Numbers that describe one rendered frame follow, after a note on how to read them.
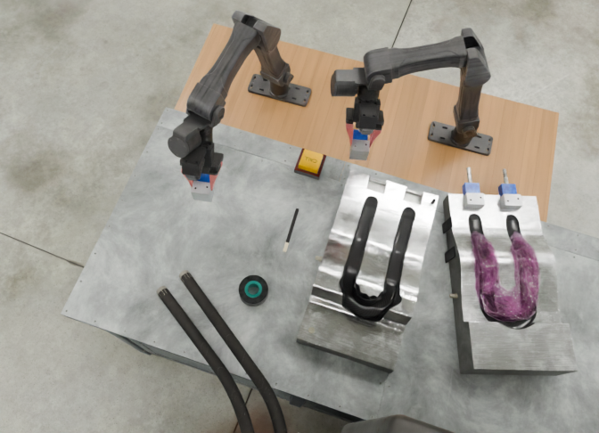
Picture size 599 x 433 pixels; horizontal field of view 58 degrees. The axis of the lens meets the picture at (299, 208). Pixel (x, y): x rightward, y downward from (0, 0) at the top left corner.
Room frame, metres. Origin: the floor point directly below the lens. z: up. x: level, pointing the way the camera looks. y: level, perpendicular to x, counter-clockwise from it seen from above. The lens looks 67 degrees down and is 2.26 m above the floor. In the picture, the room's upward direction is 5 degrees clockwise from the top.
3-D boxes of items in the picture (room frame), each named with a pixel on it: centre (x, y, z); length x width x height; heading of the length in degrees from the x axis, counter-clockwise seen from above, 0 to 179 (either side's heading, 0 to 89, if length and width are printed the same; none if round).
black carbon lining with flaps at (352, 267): (0.46, -0.22, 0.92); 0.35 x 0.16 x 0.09; 167
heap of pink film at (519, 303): (0.46, -0.57, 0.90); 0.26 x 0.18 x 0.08; 4
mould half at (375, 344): (0.45, -0.21, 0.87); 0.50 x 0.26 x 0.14; 167
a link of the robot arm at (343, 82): (0.85, -0.11, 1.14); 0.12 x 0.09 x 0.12; 99
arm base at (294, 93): (1.04, 0.10, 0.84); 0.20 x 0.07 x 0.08; 79
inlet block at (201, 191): (0.64, 0.26, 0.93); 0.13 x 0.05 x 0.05; 177
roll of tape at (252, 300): (0.36, 0.10, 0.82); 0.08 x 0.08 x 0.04
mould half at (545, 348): (0.45, -0.58, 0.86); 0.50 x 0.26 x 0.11; 4
